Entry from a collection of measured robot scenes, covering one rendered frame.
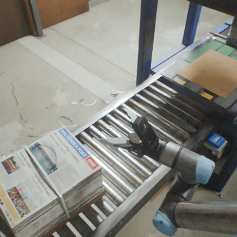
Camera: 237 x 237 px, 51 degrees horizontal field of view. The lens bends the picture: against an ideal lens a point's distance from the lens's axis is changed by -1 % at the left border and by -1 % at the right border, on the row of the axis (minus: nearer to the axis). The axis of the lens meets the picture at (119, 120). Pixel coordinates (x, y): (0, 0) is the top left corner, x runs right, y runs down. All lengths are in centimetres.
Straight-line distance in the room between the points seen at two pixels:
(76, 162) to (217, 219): 56
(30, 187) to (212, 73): 142
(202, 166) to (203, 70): 123
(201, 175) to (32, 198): 58
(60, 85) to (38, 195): 219
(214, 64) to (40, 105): 180
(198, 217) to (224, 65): 147
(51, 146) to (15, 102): 193
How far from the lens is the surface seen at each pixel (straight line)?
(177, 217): 75
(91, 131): 141
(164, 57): 217
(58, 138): 109
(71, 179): 97
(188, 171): 76
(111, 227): 112
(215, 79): 185
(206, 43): 227
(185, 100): 163
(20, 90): 310
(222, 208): 67
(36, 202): 95
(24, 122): 270
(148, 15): 171
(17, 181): 102
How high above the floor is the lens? 186
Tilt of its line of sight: 47 degrees down
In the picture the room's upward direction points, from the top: straight up
